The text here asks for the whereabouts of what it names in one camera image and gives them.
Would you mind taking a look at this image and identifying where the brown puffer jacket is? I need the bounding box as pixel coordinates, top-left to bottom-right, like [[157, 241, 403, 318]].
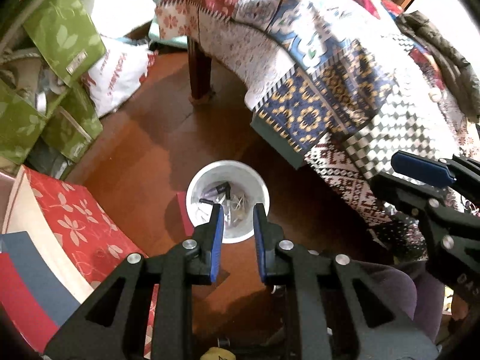
[[394, 10, 479, 124]]

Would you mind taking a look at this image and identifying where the patchwork patterned bedspread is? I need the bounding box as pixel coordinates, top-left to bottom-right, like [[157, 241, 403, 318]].
[[154, 0, 480, 263]]

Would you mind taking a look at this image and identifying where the green leaf pattern bag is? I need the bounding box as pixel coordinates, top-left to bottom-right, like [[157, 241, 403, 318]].
[[1, 0, 106, 167]]

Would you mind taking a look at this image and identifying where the black capped ballpoint pen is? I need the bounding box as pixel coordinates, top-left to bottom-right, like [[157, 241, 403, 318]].
[[199, 182, 231, 205]]

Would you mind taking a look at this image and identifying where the white plastic trash cup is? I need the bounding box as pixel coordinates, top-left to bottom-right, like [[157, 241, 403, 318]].
[[185, 160, 270, 244]]

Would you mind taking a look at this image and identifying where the white shopping bag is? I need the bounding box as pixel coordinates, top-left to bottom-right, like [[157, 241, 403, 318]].
[[82, 36, 156, 118]]

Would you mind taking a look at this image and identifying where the red floral gift box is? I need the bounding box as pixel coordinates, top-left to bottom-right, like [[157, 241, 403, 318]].
[[1, 166, 139, 353]]

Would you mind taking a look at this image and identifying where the person's right hand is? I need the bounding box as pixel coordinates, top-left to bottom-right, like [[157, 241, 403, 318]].
[[451, 293, 470, 321]]

